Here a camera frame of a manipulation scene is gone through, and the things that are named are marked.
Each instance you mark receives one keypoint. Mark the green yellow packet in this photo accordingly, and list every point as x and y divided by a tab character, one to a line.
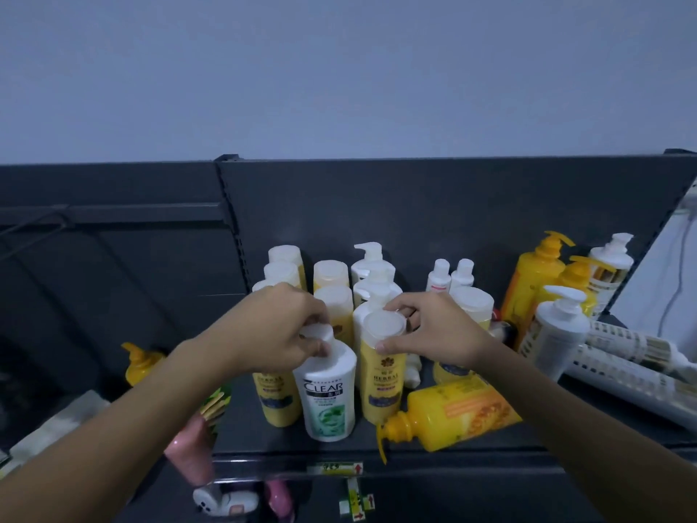
216	405

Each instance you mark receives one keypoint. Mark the dark bottle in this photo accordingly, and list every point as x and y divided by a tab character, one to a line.
503	329

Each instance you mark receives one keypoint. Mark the white green-label shampoo bottle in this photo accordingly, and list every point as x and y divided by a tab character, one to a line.
326	392

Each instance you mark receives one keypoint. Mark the person's left hand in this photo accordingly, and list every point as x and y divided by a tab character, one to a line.
261	332

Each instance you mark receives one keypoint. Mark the white printed pump bottle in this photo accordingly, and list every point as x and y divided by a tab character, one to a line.
555	337
637	345
612	266
626	378

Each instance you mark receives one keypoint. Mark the white and pink gadget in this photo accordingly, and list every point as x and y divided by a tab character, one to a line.
223	501

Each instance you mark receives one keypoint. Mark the yellow pump bottle orange label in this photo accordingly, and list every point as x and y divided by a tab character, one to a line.
457	416

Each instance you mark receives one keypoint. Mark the person's right forearm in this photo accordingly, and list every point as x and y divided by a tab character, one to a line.
588	446

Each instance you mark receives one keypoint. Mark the group of yellow white-capped bottles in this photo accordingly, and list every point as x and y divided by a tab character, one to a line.
333	299

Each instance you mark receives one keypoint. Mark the white package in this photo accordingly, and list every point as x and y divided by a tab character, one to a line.
54	430

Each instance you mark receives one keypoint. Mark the small pink item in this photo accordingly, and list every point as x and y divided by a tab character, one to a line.
279	500

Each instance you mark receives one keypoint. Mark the person's right hand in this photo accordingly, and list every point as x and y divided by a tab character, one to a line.
444	334

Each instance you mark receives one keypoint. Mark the person's right thumb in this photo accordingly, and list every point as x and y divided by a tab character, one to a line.
395	344

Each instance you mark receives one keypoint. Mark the black metal shelf unit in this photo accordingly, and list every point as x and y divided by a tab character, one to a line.
435	212

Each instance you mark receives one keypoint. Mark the pink bottle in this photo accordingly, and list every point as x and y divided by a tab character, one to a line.
190	452

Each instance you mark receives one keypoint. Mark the shelf price label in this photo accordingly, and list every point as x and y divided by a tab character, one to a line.
335	468

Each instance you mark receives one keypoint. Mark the yellow shampoo bottle cap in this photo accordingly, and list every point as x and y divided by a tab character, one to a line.
382	381

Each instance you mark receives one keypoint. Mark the person's left thumb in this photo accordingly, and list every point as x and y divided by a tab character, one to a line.
317	347

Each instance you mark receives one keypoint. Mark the hanging price tag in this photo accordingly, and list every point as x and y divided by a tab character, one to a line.
355	501

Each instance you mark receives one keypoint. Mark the small white bottle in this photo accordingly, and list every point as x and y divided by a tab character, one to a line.
463	273
412	373
439	277

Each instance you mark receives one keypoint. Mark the person's left forearm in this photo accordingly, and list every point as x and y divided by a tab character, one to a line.
98	446

